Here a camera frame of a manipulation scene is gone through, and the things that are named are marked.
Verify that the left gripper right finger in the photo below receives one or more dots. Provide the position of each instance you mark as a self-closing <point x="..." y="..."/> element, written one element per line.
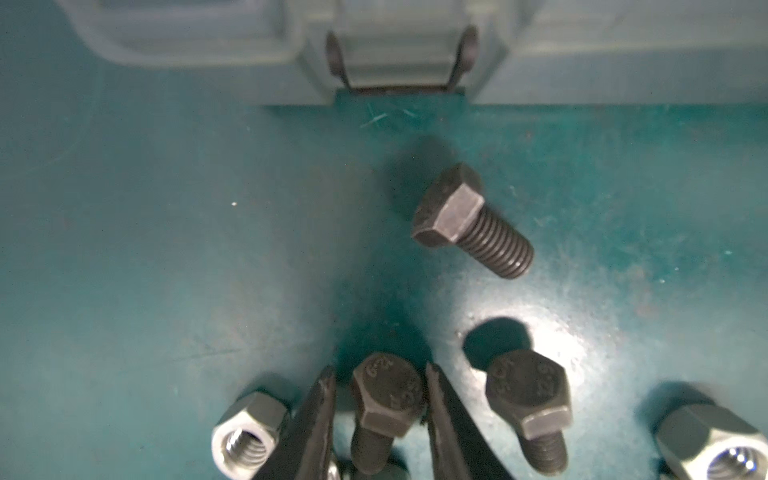
<point x="458" y="448"/>

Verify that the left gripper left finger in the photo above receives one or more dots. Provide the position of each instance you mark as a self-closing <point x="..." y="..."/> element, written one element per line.
<point x="304" y="452"/>

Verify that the black hex bolt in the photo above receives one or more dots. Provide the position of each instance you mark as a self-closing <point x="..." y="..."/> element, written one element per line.
<point x="390" y="398"/>
<point x="454" y="211"/>
<point x="532" y="394"/>

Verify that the silver nut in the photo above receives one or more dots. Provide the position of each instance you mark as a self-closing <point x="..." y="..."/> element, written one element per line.
<point x="247" y="434"/>
<point x="701" y="441"/>

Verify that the grey compartment organizer box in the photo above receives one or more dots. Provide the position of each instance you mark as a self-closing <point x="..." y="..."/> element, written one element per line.
<point x="493" y="52"/>

